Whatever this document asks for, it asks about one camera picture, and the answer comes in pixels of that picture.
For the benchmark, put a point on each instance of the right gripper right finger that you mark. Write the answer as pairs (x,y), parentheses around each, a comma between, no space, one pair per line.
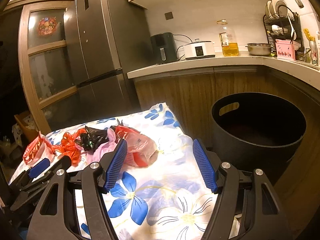
(249,194)

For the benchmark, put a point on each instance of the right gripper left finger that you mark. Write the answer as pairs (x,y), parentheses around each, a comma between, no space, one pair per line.
(55,216)

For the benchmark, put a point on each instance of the black dish rack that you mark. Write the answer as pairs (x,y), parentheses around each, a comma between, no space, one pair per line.
(282,23)

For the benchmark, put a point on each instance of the white rice cooker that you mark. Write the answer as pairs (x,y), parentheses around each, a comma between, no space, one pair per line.
(199,50)

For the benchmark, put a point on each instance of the wooden glass door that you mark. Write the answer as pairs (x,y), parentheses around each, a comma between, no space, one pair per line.
(48,85)

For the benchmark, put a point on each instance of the stainless steel bowl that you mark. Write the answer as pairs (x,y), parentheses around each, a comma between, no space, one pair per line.
(259,49)

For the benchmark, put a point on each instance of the pink utensil basket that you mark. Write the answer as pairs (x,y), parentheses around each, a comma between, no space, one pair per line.
(285,50)

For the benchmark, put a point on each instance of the translucent red plastic bag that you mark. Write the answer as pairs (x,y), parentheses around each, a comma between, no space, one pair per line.
(141,150)

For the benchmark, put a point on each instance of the cooking oil bottle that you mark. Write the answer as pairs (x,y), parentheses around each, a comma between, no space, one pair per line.
(228,40)

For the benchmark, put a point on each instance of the red white snack wrapper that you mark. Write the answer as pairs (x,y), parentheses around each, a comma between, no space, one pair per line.
(38,149)

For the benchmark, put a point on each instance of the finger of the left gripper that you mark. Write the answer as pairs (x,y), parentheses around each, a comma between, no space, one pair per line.
(55,169)
(25,177)

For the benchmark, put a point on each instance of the green beer can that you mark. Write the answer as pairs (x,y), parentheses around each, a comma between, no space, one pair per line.
(313,52)

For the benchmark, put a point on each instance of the black round trash bin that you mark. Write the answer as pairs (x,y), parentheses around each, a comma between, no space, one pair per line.
(257,130)

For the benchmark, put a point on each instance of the wooden lower cabinets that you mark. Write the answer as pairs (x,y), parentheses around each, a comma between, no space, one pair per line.
(190,95)

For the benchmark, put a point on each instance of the pink plastic bag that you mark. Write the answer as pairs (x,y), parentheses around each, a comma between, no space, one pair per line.
(109,146)

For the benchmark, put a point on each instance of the black air fryer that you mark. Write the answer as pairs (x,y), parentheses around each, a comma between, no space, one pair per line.
(164,48)

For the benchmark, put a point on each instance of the floral blue white tablecloth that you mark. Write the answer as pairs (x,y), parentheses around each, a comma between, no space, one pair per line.
(168,199)

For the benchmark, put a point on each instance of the black plastic bag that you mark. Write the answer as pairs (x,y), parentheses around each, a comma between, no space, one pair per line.
(89,139)

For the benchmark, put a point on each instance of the dark grey refrigerator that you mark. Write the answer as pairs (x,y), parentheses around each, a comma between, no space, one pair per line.
(106,39)

